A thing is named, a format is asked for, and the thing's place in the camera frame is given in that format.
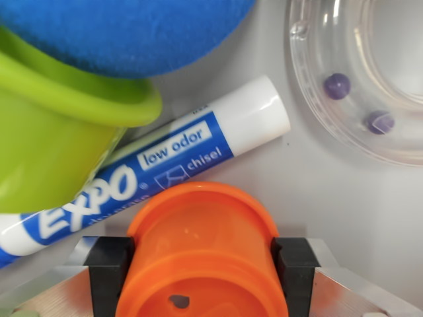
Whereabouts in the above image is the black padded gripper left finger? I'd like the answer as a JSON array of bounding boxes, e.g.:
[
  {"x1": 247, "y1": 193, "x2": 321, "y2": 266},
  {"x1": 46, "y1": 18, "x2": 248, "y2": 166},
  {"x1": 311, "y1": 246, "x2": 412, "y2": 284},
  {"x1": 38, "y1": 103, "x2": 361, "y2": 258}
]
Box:
[{"x1": 18, "y1": 236, "x2": 135, "y2": 317}]

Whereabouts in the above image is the black padded gripper right finger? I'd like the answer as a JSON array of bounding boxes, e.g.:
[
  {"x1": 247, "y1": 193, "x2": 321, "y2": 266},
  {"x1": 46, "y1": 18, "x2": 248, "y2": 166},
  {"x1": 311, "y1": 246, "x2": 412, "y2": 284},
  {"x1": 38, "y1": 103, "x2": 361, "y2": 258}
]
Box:
[{"x1": 270, "y1": 236, "x2": 423, "y2": 317}]

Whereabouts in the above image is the orange stacking cup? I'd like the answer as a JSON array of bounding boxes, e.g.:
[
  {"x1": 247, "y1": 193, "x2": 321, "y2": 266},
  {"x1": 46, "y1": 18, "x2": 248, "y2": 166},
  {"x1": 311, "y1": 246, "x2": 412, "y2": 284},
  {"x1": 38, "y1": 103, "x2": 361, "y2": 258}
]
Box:
[{"x1": 115, "y1": 181, "x2": 291, "y2": 317}]

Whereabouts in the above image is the green stacking cup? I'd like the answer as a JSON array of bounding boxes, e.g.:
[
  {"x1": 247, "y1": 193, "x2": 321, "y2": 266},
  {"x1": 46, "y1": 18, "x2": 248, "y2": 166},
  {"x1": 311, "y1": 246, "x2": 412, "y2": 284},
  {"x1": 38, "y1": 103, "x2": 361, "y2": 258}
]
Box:
[{"x1": 0, "y1": 24, "x2": 163, "y2": 214}]

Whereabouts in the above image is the blue Expo marker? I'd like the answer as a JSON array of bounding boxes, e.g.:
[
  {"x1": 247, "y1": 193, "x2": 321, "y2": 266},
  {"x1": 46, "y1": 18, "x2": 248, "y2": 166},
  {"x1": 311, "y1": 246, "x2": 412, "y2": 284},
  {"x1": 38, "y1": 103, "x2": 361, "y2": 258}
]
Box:
[{"x1": 0, "y1": 75, "x2": 291, "y2": 270}]

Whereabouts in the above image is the blue foam ball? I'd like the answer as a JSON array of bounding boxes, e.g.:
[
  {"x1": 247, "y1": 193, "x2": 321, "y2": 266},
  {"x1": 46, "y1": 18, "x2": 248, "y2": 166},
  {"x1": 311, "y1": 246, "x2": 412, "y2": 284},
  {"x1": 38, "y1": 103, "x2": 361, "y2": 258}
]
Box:
[{"x1": 0, "y1": 0, "x2": 257, "y2": 80}]

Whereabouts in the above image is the clear plastic ring rattle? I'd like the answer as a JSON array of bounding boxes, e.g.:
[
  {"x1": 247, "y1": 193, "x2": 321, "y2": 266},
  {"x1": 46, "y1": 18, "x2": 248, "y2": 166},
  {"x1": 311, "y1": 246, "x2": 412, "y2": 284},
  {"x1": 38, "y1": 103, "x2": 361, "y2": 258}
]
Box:
[{"x1": 286, "y1": 0, "x2": 423, "y2": 168}]

